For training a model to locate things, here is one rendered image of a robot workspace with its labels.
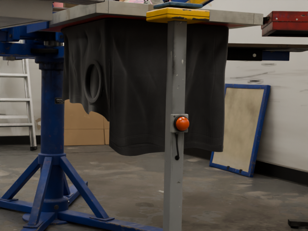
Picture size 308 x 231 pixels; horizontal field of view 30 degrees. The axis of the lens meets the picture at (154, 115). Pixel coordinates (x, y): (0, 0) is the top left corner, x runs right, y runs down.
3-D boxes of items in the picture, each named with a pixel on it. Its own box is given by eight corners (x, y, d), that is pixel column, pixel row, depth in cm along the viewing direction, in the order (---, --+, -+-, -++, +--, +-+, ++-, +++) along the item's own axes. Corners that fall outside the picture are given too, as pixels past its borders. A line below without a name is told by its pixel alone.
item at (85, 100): (127, 123, 182) (129, 19, 180) (101, 123, 178) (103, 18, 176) (80, 113, 223) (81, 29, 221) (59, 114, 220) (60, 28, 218)
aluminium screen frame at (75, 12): (263, 25, 189) (263, 13, 189) (96, 13, 164) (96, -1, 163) (157, 37, 260) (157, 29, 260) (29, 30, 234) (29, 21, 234)
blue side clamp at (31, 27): (59, 29, 209) (60, 9, 208) (46, 28, 207) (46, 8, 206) (38, 34, 236) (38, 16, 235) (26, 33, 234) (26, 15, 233)
